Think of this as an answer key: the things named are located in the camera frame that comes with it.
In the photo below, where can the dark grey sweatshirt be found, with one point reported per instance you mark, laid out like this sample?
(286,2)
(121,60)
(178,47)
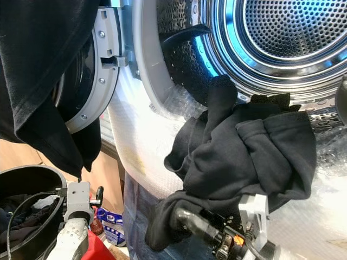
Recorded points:
(244,157)

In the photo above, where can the red plastic container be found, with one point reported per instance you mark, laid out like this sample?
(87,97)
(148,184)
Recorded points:
(95,252)

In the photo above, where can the black round laundry basket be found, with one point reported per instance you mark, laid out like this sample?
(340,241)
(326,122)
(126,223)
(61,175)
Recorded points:
(27,173)

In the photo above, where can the washing machine with steel drum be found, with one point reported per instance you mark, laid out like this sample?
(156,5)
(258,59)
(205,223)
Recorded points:
(293,32)

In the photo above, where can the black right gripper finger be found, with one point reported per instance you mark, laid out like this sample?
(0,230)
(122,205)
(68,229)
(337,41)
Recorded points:
(192,222)

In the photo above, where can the blue printed package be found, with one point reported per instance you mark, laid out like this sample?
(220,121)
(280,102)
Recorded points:
(111,227)

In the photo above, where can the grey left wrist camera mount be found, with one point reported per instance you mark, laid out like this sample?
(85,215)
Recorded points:
(78,197)

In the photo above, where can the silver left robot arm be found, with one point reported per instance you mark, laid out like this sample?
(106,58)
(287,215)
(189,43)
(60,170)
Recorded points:
(68,241)

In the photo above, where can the black cloth draped on door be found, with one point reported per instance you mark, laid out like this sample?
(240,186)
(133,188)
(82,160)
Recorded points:
(43,65)

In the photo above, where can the dark clothes pile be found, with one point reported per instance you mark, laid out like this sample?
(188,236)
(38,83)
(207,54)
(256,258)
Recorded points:
(21,225)

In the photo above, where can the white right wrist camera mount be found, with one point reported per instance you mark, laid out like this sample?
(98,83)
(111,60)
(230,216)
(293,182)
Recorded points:
(252,211)

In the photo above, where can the clear bubble wrap sheet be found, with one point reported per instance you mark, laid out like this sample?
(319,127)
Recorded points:
(141,146)

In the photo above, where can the black drum paddle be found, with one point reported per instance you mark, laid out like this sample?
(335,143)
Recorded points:
(181,37)

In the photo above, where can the grey round washer door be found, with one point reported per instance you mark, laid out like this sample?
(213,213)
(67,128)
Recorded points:
(105,70)

